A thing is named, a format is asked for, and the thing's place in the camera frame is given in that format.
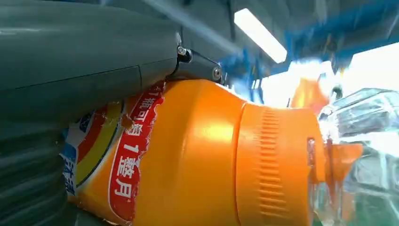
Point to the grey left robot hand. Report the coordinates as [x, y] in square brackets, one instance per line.
[78, 56]

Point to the orange drink bottle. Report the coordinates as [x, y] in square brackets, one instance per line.
[202, 156]

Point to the ceiling light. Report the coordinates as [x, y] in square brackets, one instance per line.
[260, 36]

